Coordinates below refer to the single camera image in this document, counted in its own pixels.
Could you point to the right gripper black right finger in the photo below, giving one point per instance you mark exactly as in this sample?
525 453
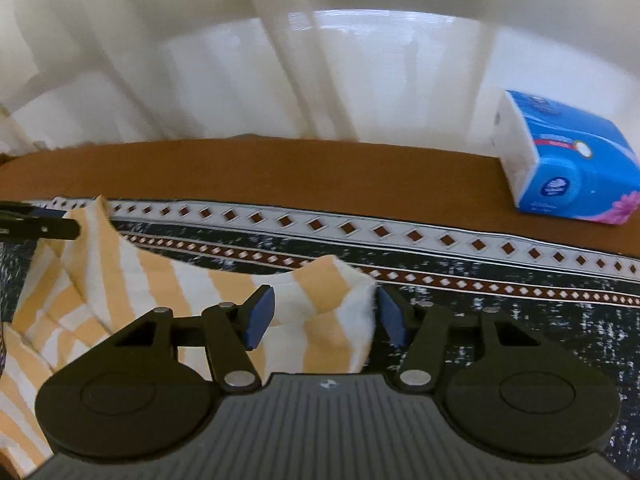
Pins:
425 334

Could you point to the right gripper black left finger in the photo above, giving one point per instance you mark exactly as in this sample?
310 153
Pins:
227 332

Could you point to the white curtain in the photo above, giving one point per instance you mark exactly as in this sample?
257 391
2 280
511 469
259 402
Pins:
425 73

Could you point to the patterned dark table mat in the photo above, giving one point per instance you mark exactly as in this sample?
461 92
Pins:
587 301

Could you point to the blue tissue pack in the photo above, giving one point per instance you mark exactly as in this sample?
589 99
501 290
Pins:
564 162

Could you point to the orange white striped garment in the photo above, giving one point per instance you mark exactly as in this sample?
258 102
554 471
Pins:
60 298

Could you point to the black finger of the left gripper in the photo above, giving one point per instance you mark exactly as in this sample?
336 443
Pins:
21 221

